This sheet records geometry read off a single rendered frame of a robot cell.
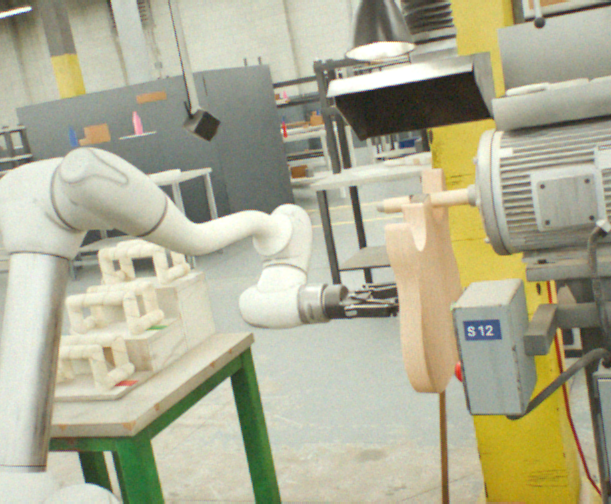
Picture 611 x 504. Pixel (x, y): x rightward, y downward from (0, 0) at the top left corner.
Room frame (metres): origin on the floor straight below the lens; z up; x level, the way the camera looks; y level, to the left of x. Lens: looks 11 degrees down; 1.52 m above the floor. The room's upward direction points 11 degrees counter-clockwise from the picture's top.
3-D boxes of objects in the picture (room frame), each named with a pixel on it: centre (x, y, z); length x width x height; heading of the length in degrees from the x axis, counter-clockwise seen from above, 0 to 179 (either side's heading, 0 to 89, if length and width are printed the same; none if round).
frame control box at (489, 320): (1.49, -0.37, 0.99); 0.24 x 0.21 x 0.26; 66
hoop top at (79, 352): (1.96, 0.59, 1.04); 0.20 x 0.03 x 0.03; 65
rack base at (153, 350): (2.14, 0.50, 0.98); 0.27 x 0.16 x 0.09; 66
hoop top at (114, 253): (2.25, 0.45, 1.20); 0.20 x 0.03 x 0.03; 65
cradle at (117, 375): (1.95, 0.48, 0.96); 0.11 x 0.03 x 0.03; 156
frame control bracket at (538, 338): (1.54, -0.40, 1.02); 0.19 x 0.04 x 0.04; 156
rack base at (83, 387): (2.00, 0.57, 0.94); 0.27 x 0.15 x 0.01; 66
